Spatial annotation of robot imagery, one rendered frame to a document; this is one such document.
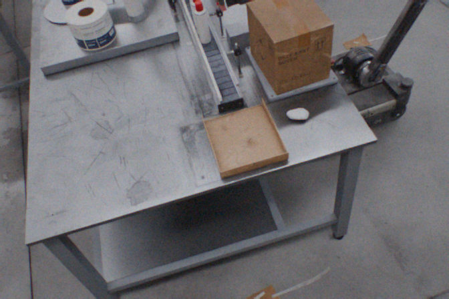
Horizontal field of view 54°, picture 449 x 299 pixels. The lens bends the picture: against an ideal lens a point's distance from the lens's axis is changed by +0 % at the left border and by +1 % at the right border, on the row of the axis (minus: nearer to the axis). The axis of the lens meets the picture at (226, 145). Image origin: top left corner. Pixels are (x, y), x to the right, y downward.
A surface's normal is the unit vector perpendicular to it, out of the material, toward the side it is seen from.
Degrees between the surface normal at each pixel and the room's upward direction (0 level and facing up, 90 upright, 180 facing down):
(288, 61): 90
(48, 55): 0
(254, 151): 0
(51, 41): 0
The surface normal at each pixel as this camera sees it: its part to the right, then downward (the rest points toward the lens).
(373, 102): -0.12, -0.62
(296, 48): 0.33, 0.71
